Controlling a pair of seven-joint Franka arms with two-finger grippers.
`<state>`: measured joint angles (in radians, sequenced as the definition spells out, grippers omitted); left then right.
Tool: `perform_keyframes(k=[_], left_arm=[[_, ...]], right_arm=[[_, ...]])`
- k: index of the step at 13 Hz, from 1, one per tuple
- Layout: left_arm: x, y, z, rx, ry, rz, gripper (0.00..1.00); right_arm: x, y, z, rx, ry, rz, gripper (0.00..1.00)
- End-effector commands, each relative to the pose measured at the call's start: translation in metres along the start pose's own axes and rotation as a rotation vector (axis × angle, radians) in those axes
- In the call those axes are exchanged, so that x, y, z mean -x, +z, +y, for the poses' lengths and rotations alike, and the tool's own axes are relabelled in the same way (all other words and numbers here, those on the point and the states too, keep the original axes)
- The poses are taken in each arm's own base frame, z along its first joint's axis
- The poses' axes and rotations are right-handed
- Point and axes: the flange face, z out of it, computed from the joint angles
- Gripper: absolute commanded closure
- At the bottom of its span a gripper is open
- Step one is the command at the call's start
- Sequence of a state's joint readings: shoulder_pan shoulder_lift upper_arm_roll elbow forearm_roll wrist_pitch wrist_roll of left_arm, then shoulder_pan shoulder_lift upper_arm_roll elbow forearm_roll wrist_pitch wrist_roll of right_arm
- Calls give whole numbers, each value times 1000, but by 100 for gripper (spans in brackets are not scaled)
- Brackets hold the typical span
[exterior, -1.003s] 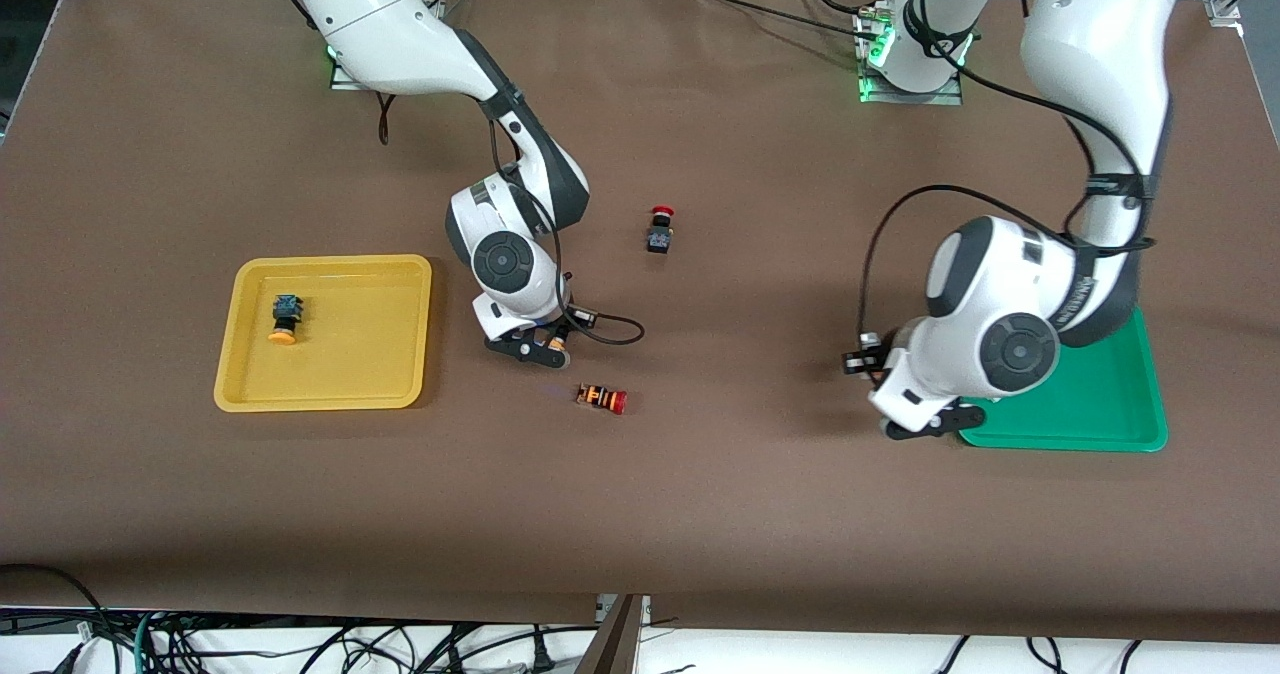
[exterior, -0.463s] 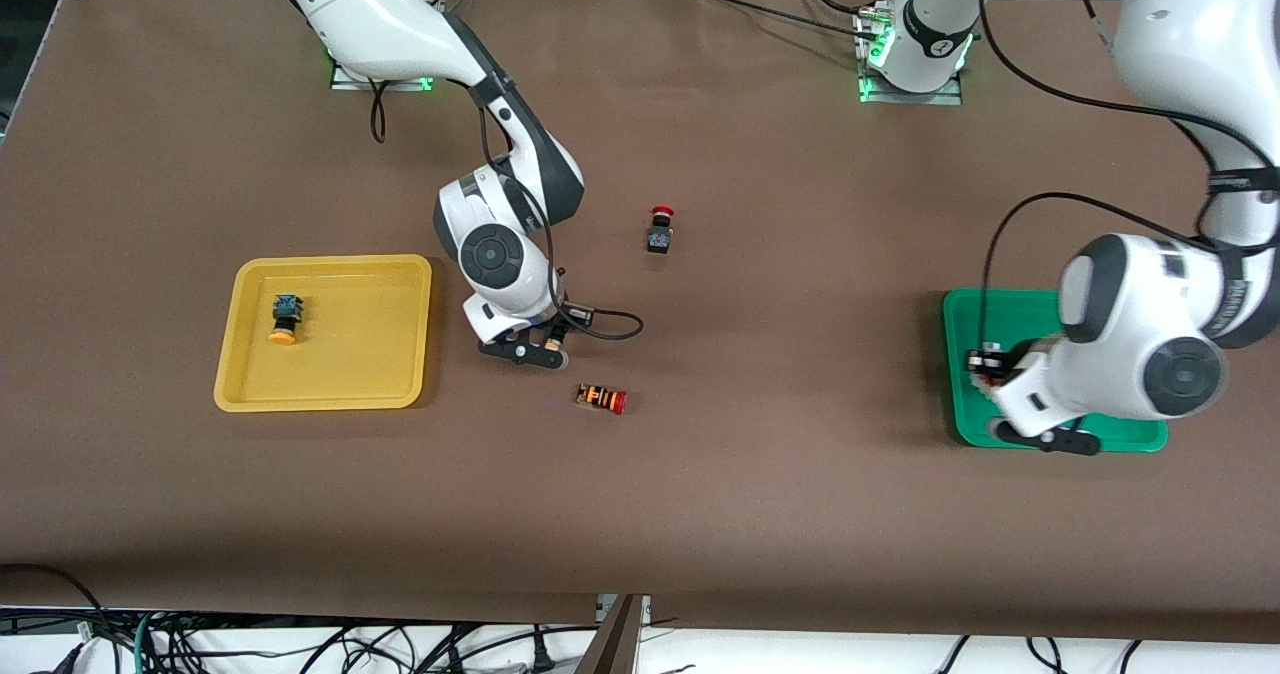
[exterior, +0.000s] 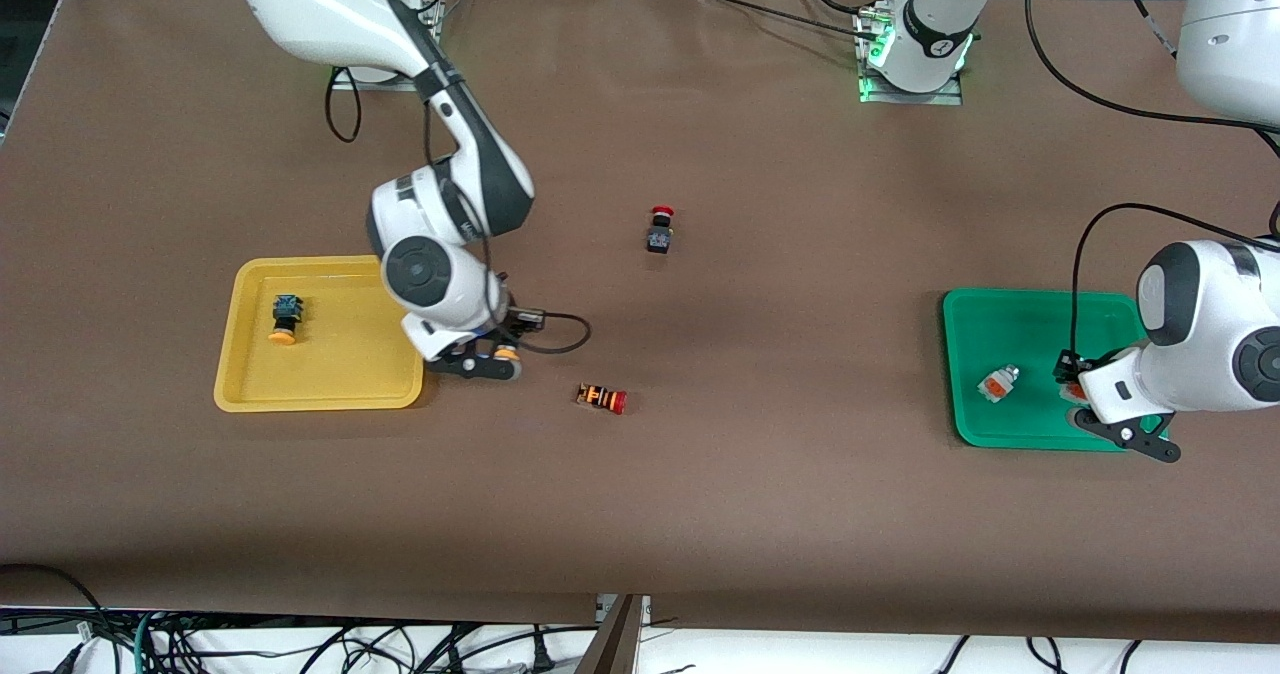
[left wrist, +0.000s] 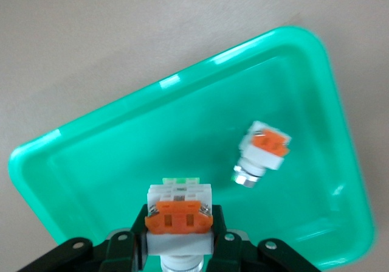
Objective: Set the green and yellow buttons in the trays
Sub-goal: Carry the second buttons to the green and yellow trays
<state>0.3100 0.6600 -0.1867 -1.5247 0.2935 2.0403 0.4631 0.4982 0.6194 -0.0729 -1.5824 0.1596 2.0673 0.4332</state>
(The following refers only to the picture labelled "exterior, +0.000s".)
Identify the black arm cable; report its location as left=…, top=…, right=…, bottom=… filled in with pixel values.
left=1025, top=0, right=1280, bottom=381
left=325, top=64, right=593, bottom=355

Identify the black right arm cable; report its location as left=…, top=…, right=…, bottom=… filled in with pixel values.
left=325, top=64, right=593, bottom=355

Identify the brown table mat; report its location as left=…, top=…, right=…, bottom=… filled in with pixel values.
left=0, top=0, right=1280, bottom=645

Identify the red push button striped body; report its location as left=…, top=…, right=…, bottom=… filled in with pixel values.
left=576, top=383, right=629, bottom=416

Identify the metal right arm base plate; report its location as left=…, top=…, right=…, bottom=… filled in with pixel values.
left=330, top=64, right=441, bottom=92

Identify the green cable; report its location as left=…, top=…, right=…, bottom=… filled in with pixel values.
left=133, top=609, right=166, bottom=674

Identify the yellow plastic tray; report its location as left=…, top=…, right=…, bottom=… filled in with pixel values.
left=213, top=254, right=433, bottom=413

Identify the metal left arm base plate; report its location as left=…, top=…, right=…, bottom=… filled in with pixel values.
left=858, top=9, right=964, bottom=106

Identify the black cable on table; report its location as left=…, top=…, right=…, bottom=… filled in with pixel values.
left=685, top=0, right=871, bottom=35

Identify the aluminium frame post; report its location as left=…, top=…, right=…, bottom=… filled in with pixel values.
left=575, top=594, right=651, bottom=674

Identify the black looped cable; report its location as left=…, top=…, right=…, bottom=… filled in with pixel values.
left=0, top=562, right=113, bottom=655

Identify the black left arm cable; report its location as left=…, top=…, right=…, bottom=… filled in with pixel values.
left=1025, top=0, right=1280, bottom=381

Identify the green plastic tray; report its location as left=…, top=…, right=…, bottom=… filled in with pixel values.
left=942, top=288, right=1169, bottom=453

